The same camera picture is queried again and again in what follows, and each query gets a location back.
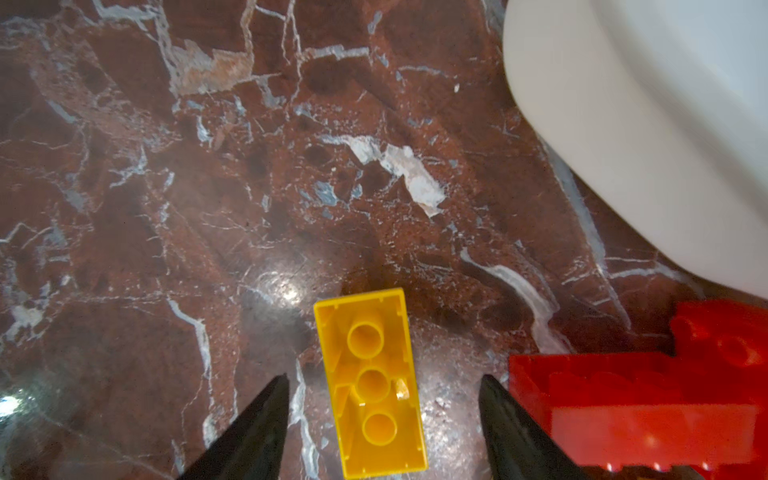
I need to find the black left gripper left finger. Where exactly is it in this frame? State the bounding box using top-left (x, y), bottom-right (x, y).
top-left (179, 374), bottom-right (290, 480)

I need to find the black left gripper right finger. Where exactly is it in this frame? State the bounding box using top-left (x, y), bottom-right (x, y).
top-left (478, 374), bottom-right (588, 480)

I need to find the yellow long lego brick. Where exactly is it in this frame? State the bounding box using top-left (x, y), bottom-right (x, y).
top-left (314, 288), bottom-right (428, 479)

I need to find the red lego brick long left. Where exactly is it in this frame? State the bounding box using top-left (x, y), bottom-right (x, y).
top-left (509, 352), bottom-right (767, 479)

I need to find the red lego brick upper left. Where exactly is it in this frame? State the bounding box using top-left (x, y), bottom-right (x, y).
top-left (670, 300), bottom-right (767, 369)

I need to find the white plastic container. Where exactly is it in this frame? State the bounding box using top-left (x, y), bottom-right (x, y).
top-left (503, 1), bottom-right (767, 297)

